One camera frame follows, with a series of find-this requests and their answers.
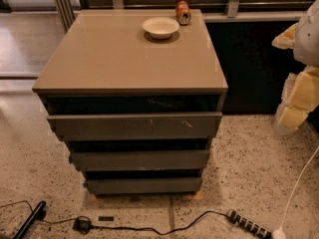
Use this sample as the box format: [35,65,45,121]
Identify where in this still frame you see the grey top drawer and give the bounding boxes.
[48,113,222,141]

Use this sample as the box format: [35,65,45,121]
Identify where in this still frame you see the small black floor tag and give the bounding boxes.
[99,216,114,221]

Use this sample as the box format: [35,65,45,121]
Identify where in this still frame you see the grey drawer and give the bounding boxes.
[85,177,202,194]
[70,150,209,171]
[48,113,222,141]

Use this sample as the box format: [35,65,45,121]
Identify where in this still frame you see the grey bottom drawer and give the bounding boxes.
[85,177,202,194]

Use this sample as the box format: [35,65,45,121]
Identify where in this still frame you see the grey middle drawer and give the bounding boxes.
[70,150,209,171]

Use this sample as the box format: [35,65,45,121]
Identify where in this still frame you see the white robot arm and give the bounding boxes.
[272,0,319,134]

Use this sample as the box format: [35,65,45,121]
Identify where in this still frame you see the black stand foot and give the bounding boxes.
[13,201,46,239]

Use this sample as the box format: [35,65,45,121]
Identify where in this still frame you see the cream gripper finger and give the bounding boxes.
[271,23,298,50]
[275,66,319,134]

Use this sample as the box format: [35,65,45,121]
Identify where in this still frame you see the black power adapter cable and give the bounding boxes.
[0,200,230,236]

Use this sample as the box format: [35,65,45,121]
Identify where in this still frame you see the grey drawer cabinet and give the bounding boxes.
[33,10,227,182]

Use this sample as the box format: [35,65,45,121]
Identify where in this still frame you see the white paper bowl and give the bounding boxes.
[143,17,179,40]

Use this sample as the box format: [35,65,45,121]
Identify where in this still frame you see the orange soda can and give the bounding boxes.
[175,1,191,25]

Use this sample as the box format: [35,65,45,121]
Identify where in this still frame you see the black power strip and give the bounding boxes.
[226,209,272,239]

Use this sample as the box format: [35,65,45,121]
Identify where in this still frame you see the white plug with cable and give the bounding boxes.
[272,146,319,239]

